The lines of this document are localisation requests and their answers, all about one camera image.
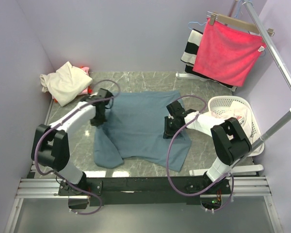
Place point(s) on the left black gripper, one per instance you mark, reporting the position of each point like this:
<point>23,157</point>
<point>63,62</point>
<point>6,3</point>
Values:
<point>97,123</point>

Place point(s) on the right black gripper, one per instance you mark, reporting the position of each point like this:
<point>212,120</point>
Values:
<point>168,133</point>

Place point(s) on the blue t shirt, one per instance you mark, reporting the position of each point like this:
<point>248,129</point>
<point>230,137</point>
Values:
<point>134,128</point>

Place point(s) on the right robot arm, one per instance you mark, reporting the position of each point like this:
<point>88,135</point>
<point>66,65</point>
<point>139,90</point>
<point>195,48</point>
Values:
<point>230,140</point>

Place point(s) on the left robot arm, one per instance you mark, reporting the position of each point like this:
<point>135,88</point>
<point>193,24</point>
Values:
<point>51,142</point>

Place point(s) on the cream folded t shirt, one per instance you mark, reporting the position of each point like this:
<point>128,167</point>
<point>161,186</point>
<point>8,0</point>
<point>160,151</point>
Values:
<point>64,84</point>

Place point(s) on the pink folded t shirt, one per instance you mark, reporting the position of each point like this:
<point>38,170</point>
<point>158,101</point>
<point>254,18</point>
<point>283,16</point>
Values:
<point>85,82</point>

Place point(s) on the white laundry basket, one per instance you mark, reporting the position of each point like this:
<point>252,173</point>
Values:
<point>220,104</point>

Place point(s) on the black base beam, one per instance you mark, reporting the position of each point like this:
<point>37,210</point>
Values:
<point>143,190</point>

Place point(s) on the white t shirt in basket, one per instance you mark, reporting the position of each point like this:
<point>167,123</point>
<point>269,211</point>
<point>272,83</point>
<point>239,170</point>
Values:
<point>239,111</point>

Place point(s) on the black white striped cloth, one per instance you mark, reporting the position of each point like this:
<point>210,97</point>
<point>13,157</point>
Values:
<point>189,57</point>

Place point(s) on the red towel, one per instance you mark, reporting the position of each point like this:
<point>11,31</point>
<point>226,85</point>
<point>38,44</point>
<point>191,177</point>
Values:
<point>227,55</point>

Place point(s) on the metal clothes rack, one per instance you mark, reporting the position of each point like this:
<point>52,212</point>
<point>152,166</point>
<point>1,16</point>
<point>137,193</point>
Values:
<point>274,60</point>

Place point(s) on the wooden clip hanger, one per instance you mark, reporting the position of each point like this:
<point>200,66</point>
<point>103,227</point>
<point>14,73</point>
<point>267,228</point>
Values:
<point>250,27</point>

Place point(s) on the aluminium rail frame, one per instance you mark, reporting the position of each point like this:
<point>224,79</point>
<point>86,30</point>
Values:
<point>241,186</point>

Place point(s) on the blue wire hanger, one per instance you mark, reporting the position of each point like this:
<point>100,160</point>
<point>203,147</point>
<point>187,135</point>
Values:
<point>195,23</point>

